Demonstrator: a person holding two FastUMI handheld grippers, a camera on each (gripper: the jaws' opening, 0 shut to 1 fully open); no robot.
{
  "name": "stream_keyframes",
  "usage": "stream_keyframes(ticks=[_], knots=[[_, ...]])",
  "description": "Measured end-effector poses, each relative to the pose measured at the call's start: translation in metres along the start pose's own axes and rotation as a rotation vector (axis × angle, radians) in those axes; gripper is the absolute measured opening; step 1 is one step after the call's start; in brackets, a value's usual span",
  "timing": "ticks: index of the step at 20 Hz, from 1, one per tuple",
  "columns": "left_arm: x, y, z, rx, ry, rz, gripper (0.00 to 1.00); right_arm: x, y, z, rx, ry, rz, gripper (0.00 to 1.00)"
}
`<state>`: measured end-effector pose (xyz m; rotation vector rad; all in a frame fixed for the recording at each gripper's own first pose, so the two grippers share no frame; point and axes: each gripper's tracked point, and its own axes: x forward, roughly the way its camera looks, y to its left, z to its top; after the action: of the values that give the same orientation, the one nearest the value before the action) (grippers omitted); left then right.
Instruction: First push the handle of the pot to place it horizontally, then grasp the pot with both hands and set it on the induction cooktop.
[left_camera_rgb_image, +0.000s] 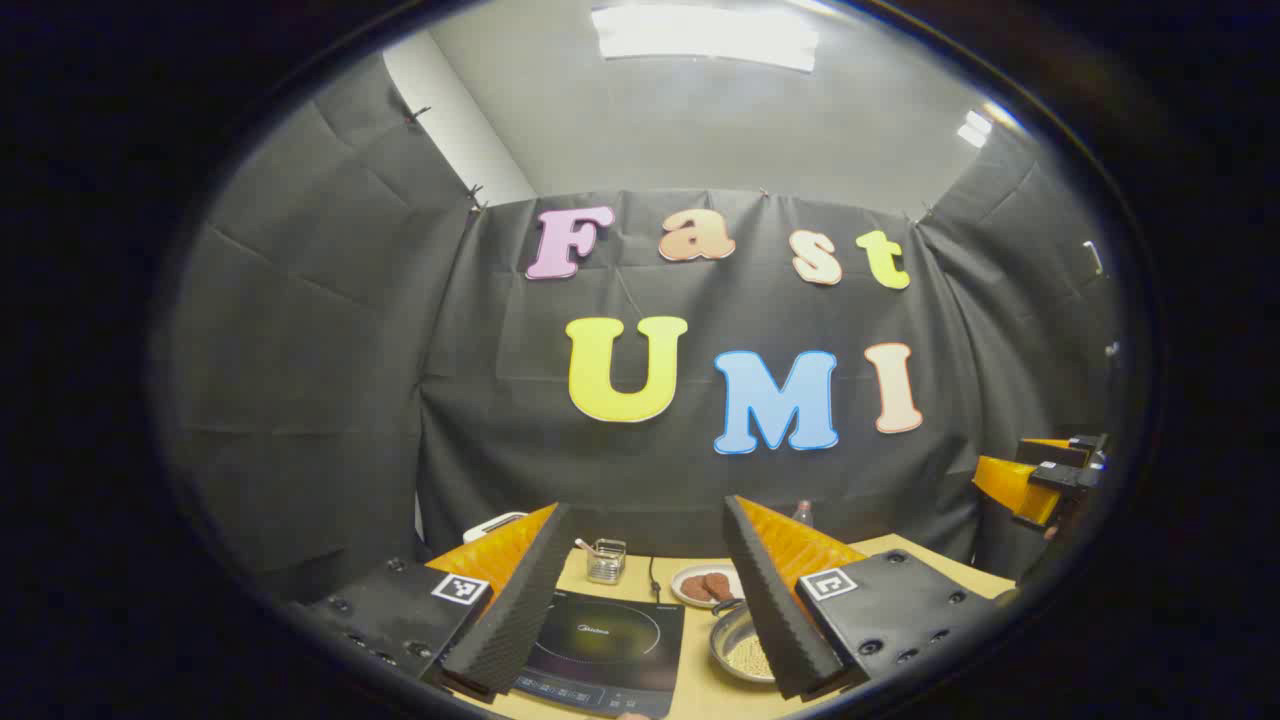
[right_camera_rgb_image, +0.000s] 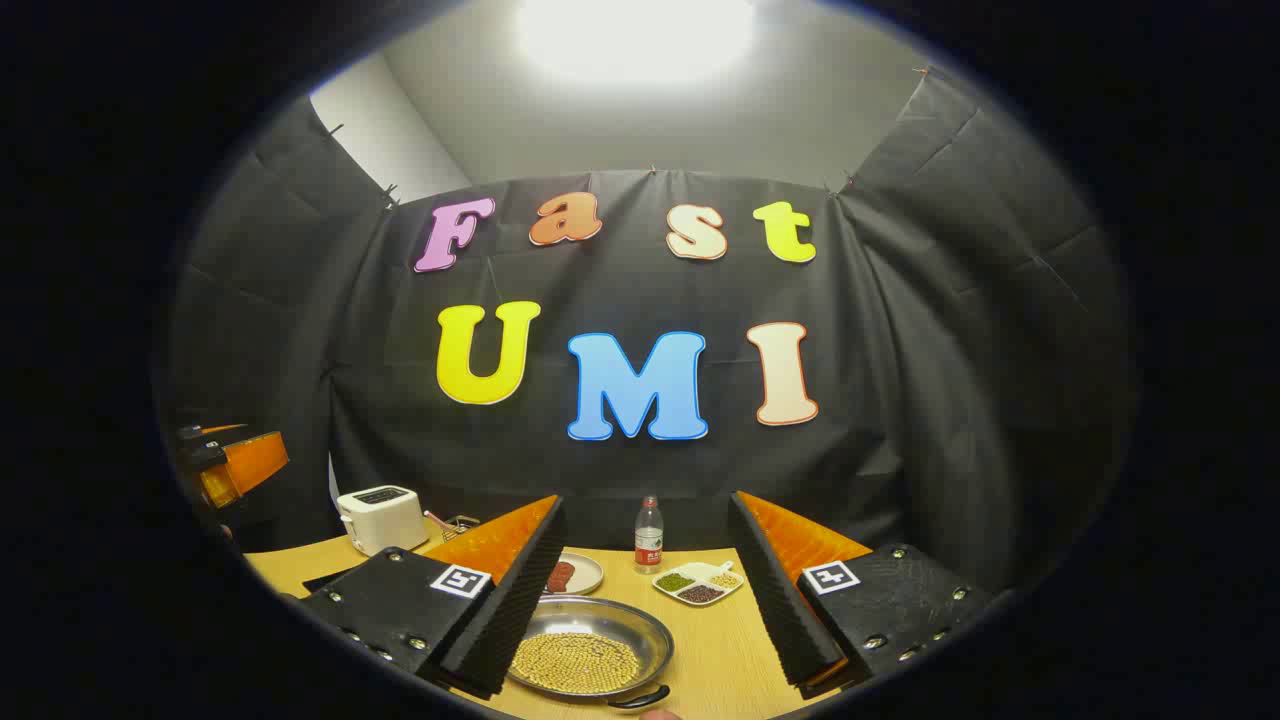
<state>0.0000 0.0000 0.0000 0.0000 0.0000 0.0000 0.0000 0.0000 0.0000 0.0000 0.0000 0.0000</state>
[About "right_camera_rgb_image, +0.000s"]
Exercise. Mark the black induction cooktop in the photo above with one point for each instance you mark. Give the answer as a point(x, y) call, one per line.
point(325, 581)

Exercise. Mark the stainless steel pot with soybeans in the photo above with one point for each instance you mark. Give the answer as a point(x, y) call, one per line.
point(590, 660)

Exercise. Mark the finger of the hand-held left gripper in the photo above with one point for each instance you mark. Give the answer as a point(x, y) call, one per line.
point(250, 462)
point(205, 432)

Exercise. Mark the black backdrop cloth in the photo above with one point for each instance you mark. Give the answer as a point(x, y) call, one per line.
point(900, 400)

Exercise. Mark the clear water bottle red label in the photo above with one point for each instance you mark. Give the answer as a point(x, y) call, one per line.
point(649, 545)

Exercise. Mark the white toaster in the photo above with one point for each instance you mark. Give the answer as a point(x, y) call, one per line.
point(385, 520)

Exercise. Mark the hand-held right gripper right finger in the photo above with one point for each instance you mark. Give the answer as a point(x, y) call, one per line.
point(790, 610)

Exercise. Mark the white round plate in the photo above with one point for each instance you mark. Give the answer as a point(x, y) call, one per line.
point(590, 572)

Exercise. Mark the red meat piece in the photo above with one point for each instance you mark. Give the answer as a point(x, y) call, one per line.
point(562, 576)

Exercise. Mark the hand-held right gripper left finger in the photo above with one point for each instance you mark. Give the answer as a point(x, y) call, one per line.
point(510, 610)

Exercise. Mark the white divided dish of beans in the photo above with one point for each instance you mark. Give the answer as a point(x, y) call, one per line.
point(700, 582)

